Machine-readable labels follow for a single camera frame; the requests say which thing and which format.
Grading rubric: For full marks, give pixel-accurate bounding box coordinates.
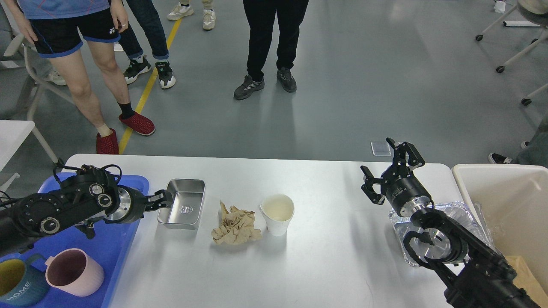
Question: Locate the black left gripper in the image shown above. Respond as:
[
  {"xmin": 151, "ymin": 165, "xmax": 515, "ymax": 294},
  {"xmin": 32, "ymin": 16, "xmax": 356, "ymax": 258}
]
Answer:
[{"xmin": 104, "ymin": 185, "xmax": 173, "ymax": 224}]

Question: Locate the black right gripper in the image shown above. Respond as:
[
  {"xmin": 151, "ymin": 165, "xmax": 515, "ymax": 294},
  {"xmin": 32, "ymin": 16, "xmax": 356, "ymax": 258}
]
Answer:
[{"xmin": 360, "ymin": 138, "xmax": 432, "ymax": 218}]

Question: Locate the stainless steel rectangular container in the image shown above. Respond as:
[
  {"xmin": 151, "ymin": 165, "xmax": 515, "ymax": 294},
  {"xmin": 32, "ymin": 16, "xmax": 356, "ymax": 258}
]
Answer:
[{"xmin": 157, "ymin": 179, "xmax": 205, "ymax": 230}]

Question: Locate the pink mug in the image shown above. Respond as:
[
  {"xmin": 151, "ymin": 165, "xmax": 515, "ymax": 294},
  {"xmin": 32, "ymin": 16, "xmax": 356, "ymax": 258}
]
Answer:
[{"xmin": 45, "ymin": 248, "xmax": 104, "ymax": 297}]

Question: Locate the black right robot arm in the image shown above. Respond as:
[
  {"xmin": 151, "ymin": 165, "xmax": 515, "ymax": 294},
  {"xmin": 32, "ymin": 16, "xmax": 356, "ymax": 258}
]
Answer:
[{"xmin": 360, "ymin": 138, "xmax": 538, "ymax": 308}]

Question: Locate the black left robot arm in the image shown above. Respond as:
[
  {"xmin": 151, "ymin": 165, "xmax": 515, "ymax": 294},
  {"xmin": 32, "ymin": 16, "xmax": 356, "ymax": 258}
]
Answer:
[{"xmin": 0, "ymin": 165, "xmax": 174, "ymax": 256}]

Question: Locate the clear floor plate left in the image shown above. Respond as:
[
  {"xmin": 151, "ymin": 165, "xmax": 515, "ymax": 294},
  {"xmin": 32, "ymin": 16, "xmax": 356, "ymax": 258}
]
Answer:
[{"xmin": 370, "ymin": 141, "xmax": 392, "ymax": 157}]

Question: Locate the blue plastic tray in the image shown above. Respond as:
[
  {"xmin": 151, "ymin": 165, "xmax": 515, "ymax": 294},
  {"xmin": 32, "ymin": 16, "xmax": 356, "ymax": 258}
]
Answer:
[{"xmin": 0, "ymin": 172, "xmax": 150, "ymax": 308}]

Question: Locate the aluminium foil tray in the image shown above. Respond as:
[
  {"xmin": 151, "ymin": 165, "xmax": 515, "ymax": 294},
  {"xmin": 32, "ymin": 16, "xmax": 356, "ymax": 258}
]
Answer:
[{"xmin": 389, "ymin": 201, "xmax": 496, "ymax": 267}]

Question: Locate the crumpled brown paper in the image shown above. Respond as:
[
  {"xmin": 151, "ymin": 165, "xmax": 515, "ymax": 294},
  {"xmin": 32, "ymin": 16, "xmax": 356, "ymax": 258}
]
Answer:
[{"xmin": 211, "ymin": 201, "xmax": 262, "ymax": 244}]

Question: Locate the beige plastic bin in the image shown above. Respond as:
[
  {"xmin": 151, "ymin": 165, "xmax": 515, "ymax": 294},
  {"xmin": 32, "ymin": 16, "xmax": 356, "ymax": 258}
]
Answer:
[{"xmin": 452, "ymin": 164, "xmax": 548, "ymax": 290}]

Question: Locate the white paper cup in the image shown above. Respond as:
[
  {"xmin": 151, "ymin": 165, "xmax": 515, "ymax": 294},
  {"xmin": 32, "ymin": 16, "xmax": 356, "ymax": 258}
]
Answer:
[{"xmin": 259, "ymin": 194, "xmax": 295, "ymax": 237}]

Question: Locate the person in grey jeans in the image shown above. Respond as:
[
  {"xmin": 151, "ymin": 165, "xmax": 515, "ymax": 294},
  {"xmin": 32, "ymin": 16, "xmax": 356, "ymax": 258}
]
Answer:
[{"xmin": 488, "ymin": 114, "xmax": 548, "ymax": 168}]

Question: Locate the blue HOME mug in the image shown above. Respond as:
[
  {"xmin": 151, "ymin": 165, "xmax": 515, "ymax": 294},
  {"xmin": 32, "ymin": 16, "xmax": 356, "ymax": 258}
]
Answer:
[{"xmin": 0, "ymin": 254, "xmax": 50, "ymax": 307}]

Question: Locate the white side table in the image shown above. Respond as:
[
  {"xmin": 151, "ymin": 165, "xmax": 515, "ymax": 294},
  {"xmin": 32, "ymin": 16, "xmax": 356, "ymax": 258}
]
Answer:
[{"xmin": 0, "ymin": 120, "xmax": 63, "ymax": 170}]

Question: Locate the brown paper in bin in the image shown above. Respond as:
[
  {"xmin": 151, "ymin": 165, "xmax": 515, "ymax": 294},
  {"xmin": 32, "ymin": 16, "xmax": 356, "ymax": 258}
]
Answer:
[{"xmin": 505, "ymin": 255, "xmax": 548, "ymax": 308}]

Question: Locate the person in dark jeans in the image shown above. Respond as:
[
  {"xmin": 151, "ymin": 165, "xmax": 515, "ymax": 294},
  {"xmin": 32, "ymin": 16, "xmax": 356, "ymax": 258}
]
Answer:
[{"xmin": 116, "ymin": 0, "xmax": 176, "ymax": 90}]

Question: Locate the person in beige trousers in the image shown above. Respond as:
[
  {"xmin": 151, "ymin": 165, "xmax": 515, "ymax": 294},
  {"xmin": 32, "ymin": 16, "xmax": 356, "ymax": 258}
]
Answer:
[{"xmin": 167, "ymin": 0, "xmax": 217, "ymax": 31}]

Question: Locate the person in blue shirt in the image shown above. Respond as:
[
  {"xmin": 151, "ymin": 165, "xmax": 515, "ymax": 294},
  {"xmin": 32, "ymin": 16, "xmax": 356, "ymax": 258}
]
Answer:
[{"xmin": 5, "ymin": 0, "xmax": 156, "ymax": 154}]

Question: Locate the person in black trousers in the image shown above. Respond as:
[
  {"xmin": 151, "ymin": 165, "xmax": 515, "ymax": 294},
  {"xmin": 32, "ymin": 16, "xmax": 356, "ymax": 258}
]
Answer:
[{"xmin": 233, "ymin": 0, "xmax": 309, "ymax": 100}]

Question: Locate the white rolling chair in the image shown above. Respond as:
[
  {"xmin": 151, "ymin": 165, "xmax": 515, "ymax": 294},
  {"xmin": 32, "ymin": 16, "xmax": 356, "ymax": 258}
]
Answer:
[{"xmin": 474, "ymin": 0, "xmax": 548, "ymax": 107}]

